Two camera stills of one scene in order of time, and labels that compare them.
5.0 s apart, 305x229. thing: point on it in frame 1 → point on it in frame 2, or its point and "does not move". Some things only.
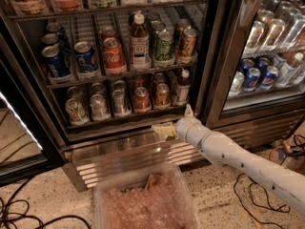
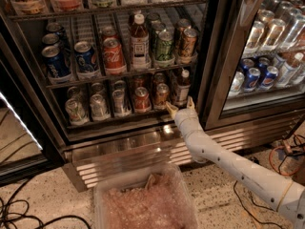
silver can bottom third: x=118 y=101 does not move
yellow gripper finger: x=164 y=130 → x=172 y=110
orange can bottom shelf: x=162 y=95 does not move
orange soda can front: x=189 y=43 does not move
